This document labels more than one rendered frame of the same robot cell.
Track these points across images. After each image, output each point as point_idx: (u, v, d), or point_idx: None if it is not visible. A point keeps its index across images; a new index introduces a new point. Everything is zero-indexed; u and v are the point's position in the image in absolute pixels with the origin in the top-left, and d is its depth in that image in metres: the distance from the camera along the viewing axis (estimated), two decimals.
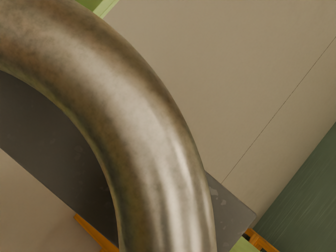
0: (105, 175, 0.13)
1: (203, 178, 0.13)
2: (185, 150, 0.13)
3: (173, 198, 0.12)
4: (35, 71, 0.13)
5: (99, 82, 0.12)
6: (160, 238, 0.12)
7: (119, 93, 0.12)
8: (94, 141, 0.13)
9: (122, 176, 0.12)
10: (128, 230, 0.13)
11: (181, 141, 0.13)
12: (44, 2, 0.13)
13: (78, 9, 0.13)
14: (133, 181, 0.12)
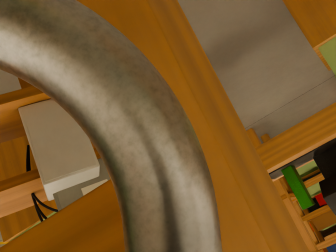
0: (110, 175, 0.13)
1: (208, 176, 0.13)
2: (189, 149, 0.13)
3: (178, 197, 0.12)
4: (39, 72, 0.13)
5: (103, 83, 0.12)
6: (165, 237, 0.12)
7: (123, 93, 0.12)
8: (99, 141, 0.13)
9: (127, 176, 0.13)
10: (134, 229, 0.13)
11: (185, 141, 0.13)
12: (48, 3, 0.13)
13: (82, 10, 0.13)
14: (138, 180, 0.12)
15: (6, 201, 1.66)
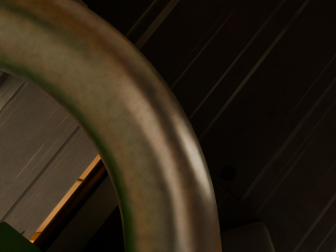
0: (109, 175, 0.13)
1: (207, 176, 0.13)
2: (189, 149, 0.13)
3: (178, 197, 0.12)
4: (39, 72, 0.13)
5: (103, 83, 0.12)
6: (165, 237, 0.12)
7: (123, 93, 0.12)
8: (99, 141, 0.13)
9: (126, 176, 0.13)
10: (133, 229, 0.13)
11: (185, 141, 0.13)
12: (47, 3, 0.13)
13: (81, 10, 0.13)
14: (137, 180, 0.12)
15: None
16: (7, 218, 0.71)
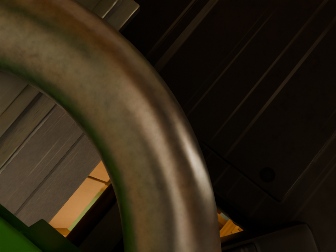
0: (109, 175, 0.13)
1: (207, 176, 0.13)
2: (189, 149, 0.13)
3: (177, 197, 0.12)
4: (38, 73, 0.13)
5: (102, 83, 0.12)
6: (165, 237, 0.12)
7: (122, 94, 0.12)
8: (98, 141, 0.13)
9: (126, 176, 0.13)
10: (133, 229, 0.13)
11: (184, 141, 0.13)
12: (46, 4, 0.13)
13: (80, 10, 0.13)
14: (137, 180, 0.12)
15: None
16: (19, 214, 0.71)
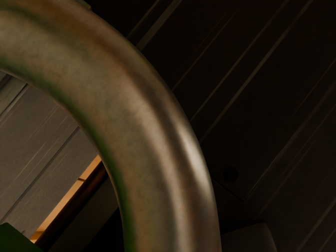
0: (109, 175, 0.13)
1: (207, 176, 0.13)
2: (189, 149, 0.13)
3: (177, 197, 0.12)
4: (38, 73, 0.13)
5: (102, 83, 0.12)
6: (165, 237, 0.12)
7: (122, 93, 0.12)
8: (98, 141, 0.13)
9: (126, 176, 0.13)
10: (133, 229, 0.13)
11: (184, 141, 0.13)
12: (46, 4, 0.13)
13: (80, 10, 0.13)
14: (137, 180, 0.12)
15: None
16: (8, 217, 0.71)
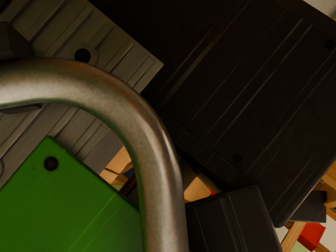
0: (131, 158, 0.29)
1: (176, 158, 0.28)
2: (167, 146, 0.28)
3: (162, 167, 0.28)
4: (99, 111, 0.28)
5: (128, 116, 0.28)
6: (156, 185, 0.27)
7: (137, 121, 0.28)
8: (126, 142, 0.28)
9: (139, 158, 0.28)
10: (142, 182, 0.28)
11: (165, 142, 0.28)
12: (103, 80, 0.28)
13: (118, 82, 0.28)
14: (144, 160, 0.28)
15: None
16: None
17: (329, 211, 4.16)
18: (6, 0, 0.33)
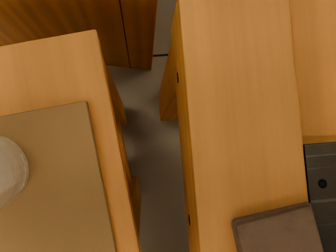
0: None
1: None
2: None
3: None
4: None
5: None
6: None
7: None
8: None
9: None
10: None
11: None
12: None
13: None
14: None
15: None
16: None
17: None
18: None
